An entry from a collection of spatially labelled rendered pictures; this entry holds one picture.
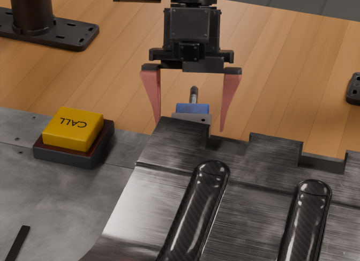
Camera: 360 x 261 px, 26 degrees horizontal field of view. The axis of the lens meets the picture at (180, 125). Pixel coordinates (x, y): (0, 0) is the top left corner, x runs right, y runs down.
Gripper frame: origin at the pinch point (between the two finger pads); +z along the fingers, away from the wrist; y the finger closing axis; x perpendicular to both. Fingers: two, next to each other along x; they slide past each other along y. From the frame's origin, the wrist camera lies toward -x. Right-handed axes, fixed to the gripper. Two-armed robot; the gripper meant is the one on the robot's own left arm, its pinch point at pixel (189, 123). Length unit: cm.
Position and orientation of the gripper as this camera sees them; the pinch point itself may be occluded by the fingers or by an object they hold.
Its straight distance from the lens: 97.3
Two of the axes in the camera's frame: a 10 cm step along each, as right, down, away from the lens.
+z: -0.3, 9.9, 1.4
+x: 0.5, -1.4, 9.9
